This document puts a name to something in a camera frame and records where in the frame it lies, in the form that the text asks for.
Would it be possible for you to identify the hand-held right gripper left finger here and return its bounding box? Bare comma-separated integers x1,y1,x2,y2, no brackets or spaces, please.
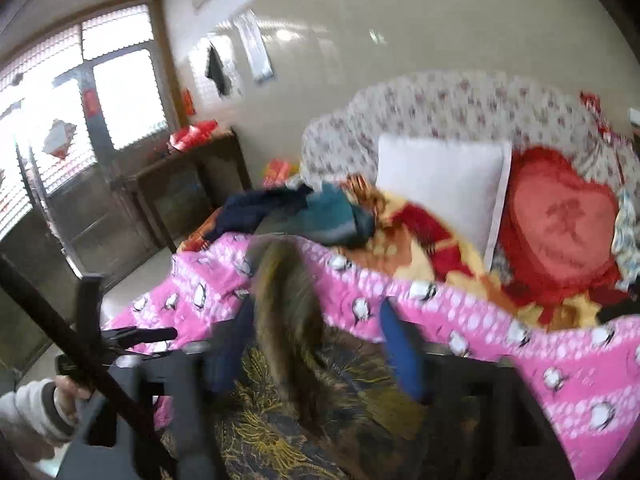
165,301,257,480

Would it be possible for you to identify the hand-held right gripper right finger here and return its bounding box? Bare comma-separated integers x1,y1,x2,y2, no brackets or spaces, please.
379,299,568,480

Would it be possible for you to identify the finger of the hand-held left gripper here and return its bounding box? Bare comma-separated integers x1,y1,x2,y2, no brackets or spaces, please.
100,326,179,352
74,274,103,343

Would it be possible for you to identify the dark yellow-patterned garment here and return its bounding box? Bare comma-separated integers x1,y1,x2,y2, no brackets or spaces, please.
165,237,436,480

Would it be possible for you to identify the person's left forearm white sleeve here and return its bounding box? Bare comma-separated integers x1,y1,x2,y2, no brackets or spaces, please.
0,379,75,450

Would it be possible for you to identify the person's left hand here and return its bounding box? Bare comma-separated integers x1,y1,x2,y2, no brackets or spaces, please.
53,376,85,425

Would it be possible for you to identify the black pole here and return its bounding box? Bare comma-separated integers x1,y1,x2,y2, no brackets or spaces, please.
0,254,173,480

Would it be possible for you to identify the pink printed blanket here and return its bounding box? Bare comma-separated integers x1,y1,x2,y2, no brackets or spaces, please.
102,232,640,480

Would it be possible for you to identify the yellow and red blanket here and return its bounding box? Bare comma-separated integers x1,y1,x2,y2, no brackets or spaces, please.
177,175,606,333

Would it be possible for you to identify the navy blue garment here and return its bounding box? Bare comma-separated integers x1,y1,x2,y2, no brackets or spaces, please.
217,187,313,236

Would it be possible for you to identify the dark wooden table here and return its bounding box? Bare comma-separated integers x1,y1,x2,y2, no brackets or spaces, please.
110,127,253,256

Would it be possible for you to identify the teal garment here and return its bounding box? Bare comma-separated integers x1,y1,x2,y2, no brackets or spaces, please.
260,182,376,251

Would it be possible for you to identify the white pillow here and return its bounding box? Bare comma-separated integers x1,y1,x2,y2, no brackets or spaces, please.
374,132,513,273

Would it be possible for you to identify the red and yellow packet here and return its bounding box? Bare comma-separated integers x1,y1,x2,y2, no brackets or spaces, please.
262,157,301,188

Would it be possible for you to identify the red plastic bag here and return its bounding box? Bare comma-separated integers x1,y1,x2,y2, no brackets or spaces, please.
167,120,236,155

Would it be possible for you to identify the red heart-shaped pillow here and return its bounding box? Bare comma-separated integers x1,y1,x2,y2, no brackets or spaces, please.
492,146,626,311

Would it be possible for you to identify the floral covered headboard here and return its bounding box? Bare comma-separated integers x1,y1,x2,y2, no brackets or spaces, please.
300,70,632,196

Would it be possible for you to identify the light patterned cloth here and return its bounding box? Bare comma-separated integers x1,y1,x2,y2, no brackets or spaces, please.
611,187,640,293

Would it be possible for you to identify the black hanging cloth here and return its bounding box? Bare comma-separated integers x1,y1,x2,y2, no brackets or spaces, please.
204,44,233,97

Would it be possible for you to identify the window with door frame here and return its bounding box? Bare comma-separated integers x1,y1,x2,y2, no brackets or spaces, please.
0,0,181,281

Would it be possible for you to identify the wall calendar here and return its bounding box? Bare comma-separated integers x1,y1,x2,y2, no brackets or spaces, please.
232,9,276,85

